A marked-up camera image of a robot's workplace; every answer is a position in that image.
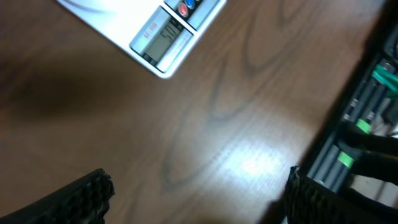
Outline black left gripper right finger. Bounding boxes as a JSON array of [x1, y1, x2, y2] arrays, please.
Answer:
[[284, 166, 397, 224]]

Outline white digital kitchen scale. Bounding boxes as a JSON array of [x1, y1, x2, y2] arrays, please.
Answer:
[[58, 0, 227, 78]]

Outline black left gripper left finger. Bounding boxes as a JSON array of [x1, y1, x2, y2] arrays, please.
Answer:
[[1, 169, 114, 224]]

